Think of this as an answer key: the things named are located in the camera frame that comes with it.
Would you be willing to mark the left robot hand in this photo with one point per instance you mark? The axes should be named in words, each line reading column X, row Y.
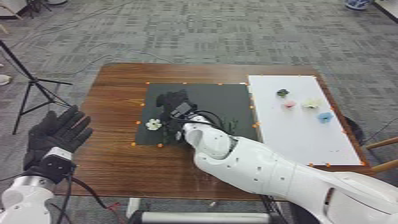
column 55, row 133

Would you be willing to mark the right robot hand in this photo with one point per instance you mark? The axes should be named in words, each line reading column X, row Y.
column 171, row 99

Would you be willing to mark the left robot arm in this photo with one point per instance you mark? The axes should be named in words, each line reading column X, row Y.
column 36, row 180

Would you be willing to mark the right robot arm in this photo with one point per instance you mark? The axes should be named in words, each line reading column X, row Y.
column 260, row 166

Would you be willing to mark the dark mat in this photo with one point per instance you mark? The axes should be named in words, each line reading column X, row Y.
column 219, row 100

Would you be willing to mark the white flower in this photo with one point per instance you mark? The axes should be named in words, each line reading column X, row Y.
column 153, row 124

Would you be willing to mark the green sprig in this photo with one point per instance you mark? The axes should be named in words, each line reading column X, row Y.
column 233, row 125

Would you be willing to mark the black tripod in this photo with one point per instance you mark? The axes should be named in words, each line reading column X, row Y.
column 32, row 83

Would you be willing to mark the dark green flower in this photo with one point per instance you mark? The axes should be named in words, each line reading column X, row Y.
column 283, row 93

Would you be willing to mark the pink flower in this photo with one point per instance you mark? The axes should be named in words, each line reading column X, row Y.
column 288, row 104

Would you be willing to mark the white sheet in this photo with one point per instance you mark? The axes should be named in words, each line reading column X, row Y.
column 295, row 133

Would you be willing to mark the pale yellow flower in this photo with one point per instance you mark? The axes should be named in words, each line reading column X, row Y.
column 311, row 103

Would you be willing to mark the blue flower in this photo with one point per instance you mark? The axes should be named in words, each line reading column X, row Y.
column 325, row 117

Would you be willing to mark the pale grey bar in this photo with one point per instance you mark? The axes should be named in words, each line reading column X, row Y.
column 201, row 218

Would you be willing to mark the blue and white vase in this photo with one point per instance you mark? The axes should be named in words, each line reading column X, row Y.
column 357, row 4

